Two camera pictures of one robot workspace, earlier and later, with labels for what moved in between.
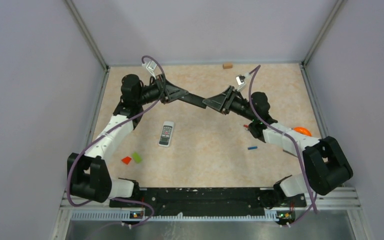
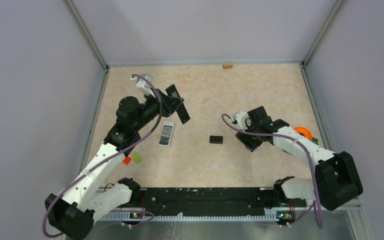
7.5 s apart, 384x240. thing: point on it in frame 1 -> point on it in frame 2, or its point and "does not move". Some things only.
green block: [137, 158] does not move
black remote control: [181, 94] -> [181, 111]
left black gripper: [164, 87] -> [169, 104]
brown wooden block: [227, 66] does not move
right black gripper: [226, 99] -> [250, 144]
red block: [126, 160] does not move
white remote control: [166, 134] does not move
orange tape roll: [302, 130] does not move
